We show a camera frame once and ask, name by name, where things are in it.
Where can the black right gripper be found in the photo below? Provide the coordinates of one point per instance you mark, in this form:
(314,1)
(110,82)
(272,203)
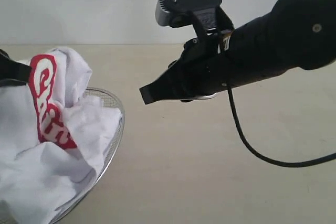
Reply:
(203,70)

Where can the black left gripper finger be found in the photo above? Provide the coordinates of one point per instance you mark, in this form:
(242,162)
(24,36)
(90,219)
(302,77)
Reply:
(13,73)

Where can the white t-shirt red print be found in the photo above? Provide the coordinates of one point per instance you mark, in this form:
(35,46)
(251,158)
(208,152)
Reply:
(33,184)

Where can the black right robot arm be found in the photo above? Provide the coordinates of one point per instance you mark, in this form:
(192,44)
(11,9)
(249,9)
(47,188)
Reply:
(295,33)

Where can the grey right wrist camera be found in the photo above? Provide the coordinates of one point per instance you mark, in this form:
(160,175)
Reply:
(176,13)

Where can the metal wire mesh basket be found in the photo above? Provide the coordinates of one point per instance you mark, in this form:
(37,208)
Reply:
(89,132)

